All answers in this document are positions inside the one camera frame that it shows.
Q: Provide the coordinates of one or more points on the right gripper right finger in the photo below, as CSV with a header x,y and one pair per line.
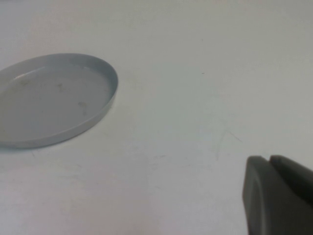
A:
x,y
296,176

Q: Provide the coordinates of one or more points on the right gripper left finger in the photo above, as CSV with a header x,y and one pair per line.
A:
x,y
259,195

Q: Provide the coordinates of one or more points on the grey round plate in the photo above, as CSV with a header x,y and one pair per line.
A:
x,y
53,102

